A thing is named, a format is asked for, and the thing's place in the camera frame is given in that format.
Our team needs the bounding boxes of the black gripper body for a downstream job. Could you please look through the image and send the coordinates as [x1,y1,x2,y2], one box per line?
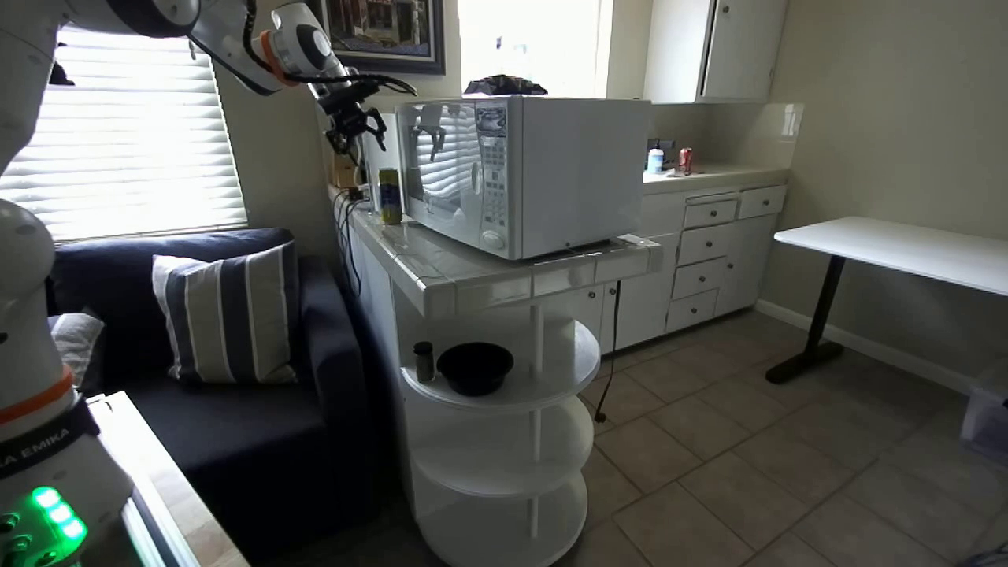
[312,76,386,137]

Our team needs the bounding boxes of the yellow and blue can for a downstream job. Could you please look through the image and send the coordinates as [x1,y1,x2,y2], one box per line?
[374,167,407,227]

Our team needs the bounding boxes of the robot base indicator light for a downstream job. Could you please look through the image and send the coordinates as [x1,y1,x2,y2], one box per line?
[0,482,92,567]

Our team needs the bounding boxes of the black object on microwave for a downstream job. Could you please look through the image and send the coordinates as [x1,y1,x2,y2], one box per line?
[461,72,547,100]

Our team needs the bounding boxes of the white microwave oven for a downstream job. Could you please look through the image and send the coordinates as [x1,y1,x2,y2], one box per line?
[392,91,655,264]

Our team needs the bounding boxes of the white paper towel roll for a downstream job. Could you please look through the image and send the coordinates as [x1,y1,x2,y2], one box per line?
[358,110,410,217]

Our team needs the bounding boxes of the large dark framed picture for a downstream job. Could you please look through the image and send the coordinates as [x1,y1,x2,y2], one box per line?
[312,0,446,76]

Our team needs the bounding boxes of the tiled counter with round shelves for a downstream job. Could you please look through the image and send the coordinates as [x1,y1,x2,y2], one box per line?
[335,203,663,567]

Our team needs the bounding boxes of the striped blue white pillow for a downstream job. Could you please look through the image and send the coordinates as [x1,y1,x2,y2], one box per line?
[148,239,305,389]

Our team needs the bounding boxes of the white window blinds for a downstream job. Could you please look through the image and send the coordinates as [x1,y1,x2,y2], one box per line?
[0,24,249,247]

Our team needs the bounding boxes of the small dark cup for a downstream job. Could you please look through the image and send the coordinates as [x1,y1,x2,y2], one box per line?
[410,337,437,383]

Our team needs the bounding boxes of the black bowl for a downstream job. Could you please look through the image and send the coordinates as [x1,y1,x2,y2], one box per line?
[434,340,518,398]

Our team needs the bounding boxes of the navy blue sofa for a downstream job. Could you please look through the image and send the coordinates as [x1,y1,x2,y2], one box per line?
[43,223,386,563]

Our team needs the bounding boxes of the plain grey cushion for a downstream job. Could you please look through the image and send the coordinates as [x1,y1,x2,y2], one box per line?
[43,308,106,395]

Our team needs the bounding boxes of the white kitchen drawer cabinet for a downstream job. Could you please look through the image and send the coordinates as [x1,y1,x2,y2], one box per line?
[544,167,792,357]

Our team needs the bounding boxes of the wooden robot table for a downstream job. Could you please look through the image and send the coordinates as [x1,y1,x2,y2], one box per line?
[81,389,251,567]

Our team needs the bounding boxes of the white desk with black leg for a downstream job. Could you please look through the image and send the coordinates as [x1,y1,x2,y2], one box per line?
[764,213,1008,389]

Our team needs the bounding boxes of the white wall cabinet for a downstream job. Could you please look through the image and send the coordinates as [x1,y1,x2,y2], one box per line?
[639,0,792,105]

